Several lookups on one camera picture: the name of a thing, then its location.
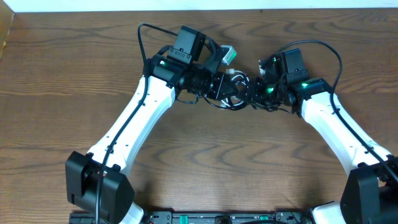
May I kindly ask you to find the white usb cable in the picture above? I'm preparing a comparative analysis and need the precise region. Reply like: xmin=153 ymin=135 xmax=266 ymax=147
xmin=225 ymin=68 xmax=251 ymax=108

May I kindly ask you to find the black usb cable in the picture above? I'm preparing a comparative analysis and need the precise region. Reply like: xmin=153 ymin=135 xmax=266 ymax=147
xmin=203 ymin=77 xmax=292 ymax=113

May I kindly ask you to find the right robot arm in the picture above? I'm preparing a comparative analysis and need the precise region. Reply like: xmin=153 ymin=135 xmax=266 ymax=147
xmin=244 ymin=49 xmax=397 ymax=223

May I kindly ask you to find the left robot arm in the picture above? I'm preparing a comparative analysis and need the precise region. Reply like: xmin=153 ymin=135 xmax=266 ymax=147
xmin=65 ymin=26 xmax=238 ymax=223

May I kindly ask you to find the right camera cable black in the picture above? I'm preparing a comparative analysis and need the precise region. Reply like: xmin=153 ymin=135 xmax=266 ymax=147
xmin=275 ymin=39 xmax=398 ymax=184

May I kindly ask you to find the camera cable black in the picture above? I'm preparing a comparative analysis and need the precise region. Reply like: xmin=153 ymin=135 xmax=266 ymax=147
xmin=95 ymin=22 xmax=180 ymax=224
xmin=275 ymin=39 xmax=398 ymax=184

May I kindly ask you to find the left camera cable black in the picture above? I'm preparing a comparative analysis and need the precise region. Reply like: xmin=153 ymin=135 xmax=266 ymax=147
xmin=95 ymin=22 xmax=180 ymax=224

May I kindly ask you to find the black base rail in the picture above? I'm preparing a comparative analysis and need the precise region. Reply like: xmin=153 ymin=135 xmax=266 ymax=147
xmin=138 ymin=210 xmax=313 ymax=224

